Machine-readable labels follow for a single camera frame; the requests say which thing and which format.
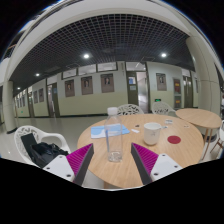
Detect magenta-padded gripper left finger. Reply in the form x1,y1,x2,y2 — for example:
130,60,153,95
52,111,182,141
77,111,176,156
42,143,95,187

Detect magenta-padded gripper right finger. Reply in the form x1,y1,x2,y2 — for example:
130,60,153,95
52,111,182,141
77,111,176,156
130,142,184,186

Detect clear plastic water bottle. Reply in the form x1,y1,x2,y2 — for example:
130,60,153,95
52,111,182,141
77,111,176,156
103,106,124,163

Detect black bag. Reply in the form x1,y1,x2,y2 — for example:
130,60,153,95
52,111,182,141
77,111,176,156
20,133,69,169

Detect flat round red coaster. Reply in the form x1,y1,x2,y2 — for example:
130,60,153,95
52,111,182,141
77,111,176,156
166,134,182,145

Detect white plastic armchair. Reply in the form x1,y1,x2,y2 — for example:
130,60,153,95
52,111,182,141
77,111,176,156
13,125,72,168

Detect white ceramic mug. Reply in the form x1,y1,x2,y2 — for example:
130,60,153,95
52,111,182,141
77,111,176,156
143,122,163,146

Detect blue and white paper booklet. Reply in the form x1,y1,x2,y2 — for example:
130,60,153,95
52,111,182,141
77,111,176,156
90,124,131,140

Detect white lattice-back chair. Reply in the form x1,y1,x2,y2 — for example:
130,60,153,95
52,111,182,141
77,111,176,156
151,100,178,118
116,103,145,117

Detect round wooden side table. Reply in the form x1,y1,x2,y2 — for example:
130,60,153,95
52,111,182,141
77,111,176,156
175,107,223,161

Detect white chair with wooden legs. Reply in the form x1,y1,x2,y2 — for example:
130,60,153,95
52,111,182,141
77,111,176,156
210,119,224,154

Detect dark-framed open door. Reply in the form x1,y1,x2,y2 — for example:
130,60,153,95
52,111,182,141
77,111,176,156
125,70,150,114

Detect round ceiling lights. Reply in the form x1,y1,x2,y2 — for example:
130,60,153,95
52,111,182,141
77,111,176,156
33,51,169,78

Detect framed wall portraits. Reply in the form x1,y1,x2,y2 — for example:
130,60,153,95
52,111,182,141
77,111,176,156
16,72,183,108

